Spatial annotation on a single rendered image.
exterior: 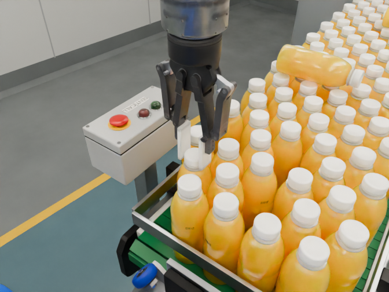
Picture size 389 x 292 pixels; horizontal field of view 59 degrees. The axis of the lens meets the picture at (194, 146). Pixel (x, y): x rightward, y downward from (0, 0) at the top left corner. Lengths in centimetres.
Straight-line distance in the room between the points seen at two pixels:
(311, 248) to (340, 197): 11
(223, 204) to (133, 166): 22
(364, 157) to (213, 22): 37
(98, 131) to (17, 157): 190
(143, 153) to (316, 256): 37
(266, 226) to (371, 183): 20
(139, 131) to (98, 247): 127
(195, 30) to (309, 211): 30
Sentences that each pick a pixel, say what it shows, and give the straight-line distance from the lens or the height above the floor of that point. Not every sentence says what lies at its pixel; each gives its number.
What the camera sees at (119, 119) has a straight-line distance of 66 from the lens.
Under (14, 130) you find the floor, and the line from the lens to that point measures 281.
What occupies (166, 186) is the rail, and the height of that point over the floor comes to 97.
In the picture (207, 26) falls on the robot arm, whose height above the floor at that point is 133.
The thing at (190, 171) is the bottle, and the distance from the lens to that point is 61.
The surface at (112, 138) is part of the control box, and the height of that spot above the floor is 110.
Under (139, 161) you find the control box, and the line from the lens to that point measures 68.
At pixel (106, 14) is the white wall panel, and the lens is 365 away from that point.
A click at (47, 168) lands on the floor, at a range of 236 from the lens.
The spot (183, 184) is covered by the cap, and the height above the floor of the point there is 109.
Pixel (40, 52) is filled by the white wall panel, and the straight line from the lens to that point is 338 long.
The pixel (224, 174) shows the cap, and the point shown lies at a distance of 57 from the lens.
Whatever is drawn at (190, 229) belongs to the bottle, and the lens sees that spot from 59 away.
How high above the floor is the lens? 148
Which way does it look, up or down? 39 degrees down
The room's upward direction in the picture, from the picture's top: straight up
